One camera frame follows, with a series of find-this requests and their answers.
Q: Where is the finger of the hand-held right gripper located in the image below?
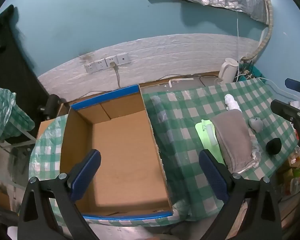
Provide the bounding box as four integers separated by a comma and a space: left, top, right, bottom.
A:
270, 99, 300, 148
285, 78, 300, 92

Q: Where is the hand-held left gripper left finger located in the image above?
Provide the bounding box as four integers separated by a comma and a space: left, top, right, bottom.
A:
18, 149, 102, 240

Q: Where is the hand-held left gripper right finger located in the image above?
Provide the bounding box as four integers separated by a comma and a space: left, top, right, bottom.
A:
199, 149, 283, 240

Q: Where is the grey sock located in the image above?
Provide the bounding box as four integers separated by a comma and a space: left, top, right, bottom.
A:
248, 117, 264, 132

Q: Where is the blue-edged cardboard box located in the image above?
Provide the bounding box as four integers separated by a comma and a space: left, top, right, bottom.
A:
59, 84, 174, 221

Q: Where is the black sock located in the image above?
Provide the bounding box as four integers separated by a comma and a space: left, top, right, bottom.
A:
266, 137, 282, 155

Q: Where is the light green cloth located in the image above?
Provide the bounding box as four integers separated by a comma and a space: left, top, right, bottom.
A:
195, 119, 225, 165

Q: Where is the grey towel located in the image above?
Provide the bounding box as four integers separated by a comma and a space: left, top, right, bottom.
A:
211, 109, 259, 173

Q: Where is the white patterned cloth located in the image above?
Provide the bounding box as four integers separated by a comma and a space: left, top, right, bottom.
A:
231, 134, 262, 173

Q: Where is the white sock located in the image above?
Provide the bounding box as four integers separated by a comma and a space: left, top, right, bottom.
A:
224, 94, 242, 112

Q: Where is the teal plastic bin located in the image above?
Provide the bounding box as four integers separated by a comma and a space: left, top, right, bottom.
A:
249, 64, 265, 80

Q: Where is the power strip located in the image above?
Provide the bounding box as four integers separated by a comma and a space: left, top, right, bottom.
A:
239, 65, 255, 81

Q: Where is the green checkered tablecloth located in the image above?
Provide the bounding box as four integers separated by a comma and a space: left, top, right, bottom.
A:
30, 77, 299, 228

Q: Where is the brown cardboard sheet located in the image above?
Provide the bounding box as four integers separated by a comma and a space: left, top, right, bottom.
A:
36, 102, 70, 140

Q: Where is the white electric kettle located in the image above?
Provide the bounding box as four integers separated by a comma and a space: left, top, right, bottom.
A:
219, 57, 239, 84

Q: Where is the colourful packaged goods pile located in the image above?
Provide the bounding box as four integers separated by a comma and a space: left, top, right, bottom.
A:
277, 150, 300, 200

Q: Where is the black dumbbell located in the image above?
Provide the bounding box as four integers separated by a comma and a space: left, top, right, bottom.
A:
39, 94, 63, 120

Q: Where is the green checkered plastic sheet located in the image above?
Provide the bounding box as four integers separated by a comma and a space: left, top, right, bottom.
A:
0, 87, 36, 151

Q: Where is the white plastic strip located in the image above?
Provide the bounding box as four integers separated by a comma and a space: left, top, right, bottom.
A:
168, 78, 195, 88

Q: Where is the black hanging cloth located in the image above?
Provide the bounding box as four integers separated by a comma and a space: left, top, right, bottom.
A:
0, 4, 51, 145

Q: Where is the striped hose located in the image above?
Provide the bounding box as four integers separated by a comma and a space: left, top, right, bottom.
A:
242, 0, 275, 62

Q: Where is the thin white cable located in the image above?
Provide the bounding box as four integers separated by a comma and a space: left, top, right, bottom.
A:
236, 11, 241, 64

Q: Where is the metal frame rack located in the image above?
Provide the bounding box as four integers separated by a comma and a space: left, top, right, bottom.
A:
0, 127, 36, 188

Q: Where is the black floor cable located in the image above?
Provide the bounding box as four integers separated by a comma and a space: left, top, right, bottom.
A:
199, 76, 221, 86

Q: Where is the grey plug with cable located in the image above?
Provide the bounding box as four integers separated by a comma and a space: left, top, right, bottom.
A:
110, 62, 121, 89

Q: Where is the white wall socket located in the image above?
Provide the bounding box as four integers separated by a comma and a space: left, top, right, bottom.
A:
105, 56, 118, 68
117, 53, 131, 64
95, 59, 107, 71
84, 62, 96, 74

